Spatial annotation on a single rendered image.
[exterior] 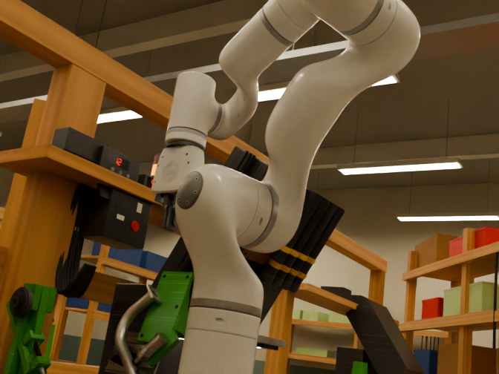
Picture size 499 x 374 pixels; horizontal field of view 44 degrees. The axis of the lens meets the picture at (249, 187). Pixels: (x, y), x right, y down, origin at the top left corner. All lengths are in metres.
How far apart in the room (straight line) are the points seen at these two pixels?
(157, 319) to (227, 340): 0.76
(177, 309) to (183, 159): 0.57
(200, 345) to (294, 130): 0.37
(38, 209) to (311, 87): 1.05
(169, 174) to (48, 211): 0.68
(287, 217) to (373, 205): 10.57
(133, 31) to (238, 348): 6.42
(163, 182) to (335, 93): 0.43
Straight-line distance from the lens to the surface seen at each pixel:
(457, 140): 9.24
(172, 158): 1.26
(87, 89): 2.00
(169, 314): 1.71
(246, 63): 1.20
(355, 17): 0.99
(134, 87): 2.14
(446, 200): 11.22
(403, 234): 11.28
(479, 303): 4.75
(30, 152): 1.79
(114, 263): 7.03
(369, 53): 1.05
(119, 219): 1.89
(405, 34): 1.05
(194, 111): 1.27
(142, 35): 7.11
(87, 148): 1.88
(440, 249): 5.56
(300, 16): 1.16
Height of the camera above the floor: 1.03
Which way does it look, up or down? 16 degrees up
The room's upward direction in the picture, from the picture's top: 8 degrees clockwise
